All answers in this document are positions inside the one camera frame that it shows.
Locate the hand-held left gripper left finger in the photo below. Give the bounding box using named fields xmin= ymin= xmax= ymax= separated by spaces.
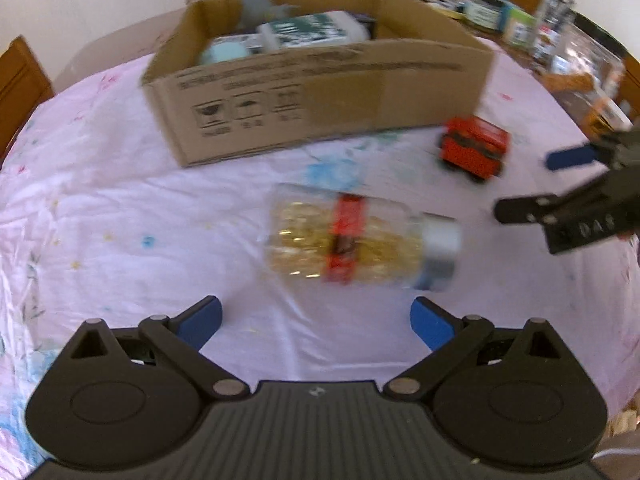
xmin=69 ymin=295 xmax=252 ymax=402

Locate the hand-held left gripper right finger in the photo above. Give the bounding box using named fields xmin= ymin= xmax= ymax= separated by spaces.
xmin=383 ymin=296 xmax=572 ymax=401

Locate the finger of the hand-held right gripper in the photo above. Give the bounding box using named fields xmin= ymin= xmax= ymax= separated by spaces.
xmin=493 ymin=194 xmax=567 ymax=227
xmin=545 ymin=141 xmax=610 ymax=172

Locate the red toy bus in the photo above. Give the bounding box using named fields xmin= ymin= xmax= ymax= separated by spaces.
xmin=436 ymin=115 xmax=512 ymax=185

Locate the clear jar with red label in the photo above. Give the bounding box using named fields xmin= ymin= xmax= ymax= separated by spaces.
xmin=265 ymin=184 xmax=463 ymax=293

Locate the cardboard box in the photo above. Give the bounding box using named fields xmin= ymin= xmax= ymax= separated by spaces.
xmin=141 ymin=0 xmax=496 ymax=169

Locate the light blue round toy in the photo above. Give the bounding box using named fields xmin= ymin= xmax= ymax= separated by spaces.
xmin=199 ymin=36 xmax=253 ymax=65

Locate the green and white container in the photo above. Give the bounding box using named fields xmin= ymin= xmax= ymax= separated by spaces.
xmin=256 ymin=10 xmax=372 ymax=53

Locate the clear plastic food container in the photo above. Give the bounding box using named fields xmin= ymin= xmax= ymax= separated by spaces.
xmin=541 ymin=10 xmax=632 ymax=128

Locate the green labelled jar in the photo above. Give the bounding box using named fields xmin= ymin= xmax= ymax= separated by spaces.
xmin=501 ymin=6 xmax=540 ymax=50

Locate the jar with dark lid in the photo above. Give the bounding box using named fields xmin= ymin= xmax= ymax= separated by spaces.
xmin=462 ymin=0 xmax=505 ymax=37

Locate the grey toy animal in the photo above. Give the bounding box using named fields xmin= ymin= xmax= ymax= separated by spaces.
xmin=239 ymin=0 xmax=301 ymax=31

